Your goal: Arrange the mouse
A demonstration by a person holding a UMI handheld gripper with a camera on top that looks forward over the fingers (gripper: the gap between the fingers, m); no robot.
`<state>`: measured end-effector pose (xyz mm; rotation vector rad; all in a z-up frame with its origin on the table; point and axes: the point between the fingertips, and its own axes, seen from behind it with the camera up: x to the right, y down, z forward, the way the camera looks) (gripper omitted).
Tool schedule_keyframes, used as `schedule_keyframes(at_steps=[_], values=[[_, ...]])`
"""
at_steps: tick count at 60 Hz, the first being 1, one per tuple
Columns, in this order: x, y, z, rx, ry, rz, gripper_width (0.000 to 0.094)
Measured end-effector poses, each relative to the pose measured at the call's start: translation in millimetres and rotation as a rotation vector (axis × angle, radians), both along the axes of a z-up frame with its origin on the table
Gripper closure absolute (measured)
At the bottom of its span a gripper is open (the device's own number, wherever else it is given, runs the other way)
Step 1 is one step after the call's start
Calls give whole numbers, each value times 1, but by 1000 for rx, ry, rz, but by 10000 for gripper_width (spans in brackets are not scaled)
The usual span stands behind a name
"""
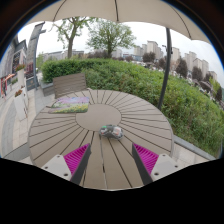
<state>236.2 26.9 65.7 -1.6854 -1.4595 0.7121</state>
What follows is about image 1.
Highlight transparent computer mouse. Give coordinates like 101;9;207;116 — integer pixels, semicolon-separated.
99;124;124;140

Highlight round leafy tree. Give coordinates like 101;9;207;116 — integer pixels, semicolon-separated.
86;19;137;59

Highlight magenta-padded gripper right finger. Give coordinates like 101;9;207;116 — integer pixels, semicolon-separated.
131;142;184;186

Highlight bare-trunk leaning tree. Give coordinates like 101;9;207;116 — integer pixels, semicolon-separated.
51;16;96;60

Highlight flower print mouse pad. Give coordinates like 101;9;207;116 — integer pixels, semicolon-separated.
48;96;91;115

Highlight dark curved umbrella pole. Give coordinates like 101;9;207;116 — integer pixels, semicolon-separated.
157;27;173;111

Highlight tall grey sign pillar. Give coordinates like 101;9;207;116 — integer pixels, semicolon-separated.
25;21;47;92

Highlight white planter with flowers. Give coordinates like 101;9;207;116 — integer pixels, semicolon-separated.
13;89;30;121
15;63;28;89

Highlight distant apartment buildings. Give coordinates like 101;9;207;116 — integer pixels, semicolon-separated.
133;39;218;83

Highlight brown slatted chair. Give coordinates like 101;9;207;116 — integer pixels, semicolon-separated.
52;73;88;100

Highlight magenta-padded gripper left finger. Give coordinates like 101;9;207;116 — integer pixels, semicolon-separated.
40;143;92;186

